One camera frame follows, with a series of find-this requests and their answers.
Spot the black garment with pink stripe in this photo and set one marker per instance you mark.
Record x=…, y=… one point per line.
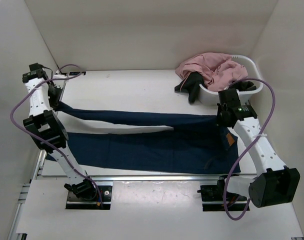
x=191, y=86

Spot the blue label sticker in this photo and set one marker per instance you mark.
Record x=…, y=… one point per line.
x=76, y=73

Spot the left aluminium frame rail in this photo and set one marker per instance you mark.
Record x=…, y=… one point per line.
x=45, y=162

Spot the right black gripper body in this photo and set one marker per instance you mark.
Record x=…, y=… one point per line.
x=220, y=118

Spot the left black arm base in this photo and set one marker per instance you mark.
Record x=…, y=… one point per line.
x=85, y=196

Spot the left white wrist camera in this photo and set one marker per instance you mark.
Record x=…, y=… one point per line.
x=59, y=77

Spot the navy blue denim trousers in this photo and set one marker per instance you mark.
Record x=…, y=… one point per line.
x=189, y=144

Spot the white front panel board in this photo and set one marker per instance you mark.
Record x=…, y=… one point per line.
x=148, y=211

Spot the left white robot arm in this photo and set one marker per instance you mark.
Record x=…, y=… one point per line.
x=44, y=123

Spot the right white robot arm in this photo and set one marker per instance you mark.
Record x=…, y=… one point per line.
x=275, y=183

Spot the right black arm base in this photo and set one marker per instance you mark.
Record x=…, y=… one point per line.
x=211, y=192

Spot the white plastic laundry basket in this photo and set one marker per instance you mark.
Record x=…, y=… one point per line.
x=210, y=98

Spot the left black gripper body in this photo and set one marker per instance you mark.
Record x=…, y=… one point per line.
x=54, y=94

